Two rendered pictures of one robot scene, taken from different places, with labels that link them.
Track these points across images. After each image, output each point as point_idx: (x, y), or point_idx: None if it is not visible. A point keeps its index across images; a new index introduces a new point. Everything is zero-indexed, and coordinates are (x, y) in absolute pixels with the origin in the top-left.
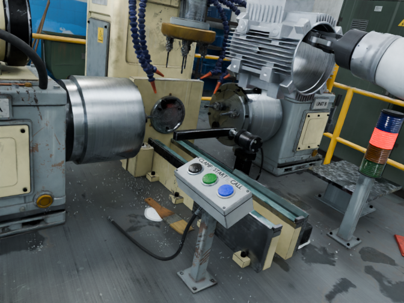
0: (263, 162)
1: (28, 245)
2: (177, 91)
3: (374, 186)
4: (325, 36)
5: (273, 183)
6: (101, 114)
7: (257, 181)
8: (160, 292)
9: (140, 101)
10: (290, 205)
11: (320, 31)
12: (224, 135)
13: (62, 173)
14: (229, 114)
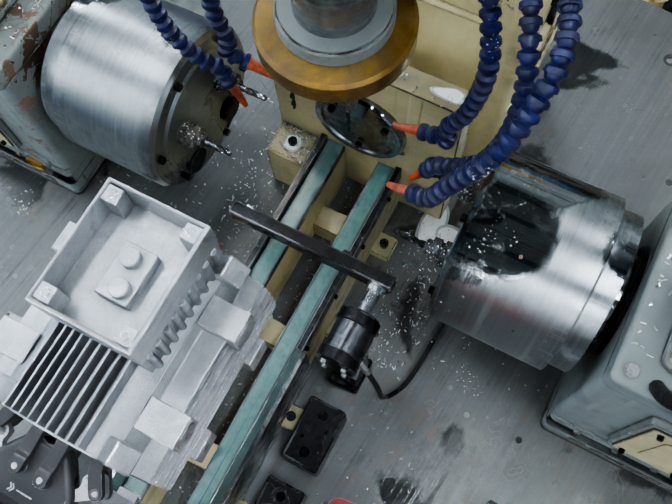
0: (377, 393)
1: (18, 195)
2: (381, 98)
3: None
4: (7, 445)
5: (493, 428)
6: (75, 118)
7: (270, 412)
8: None
9: (146, 131)
10: (217, 500)
11: (32, 425)
12: (356, 278)
13: (48, 150)
14: (422, 247)
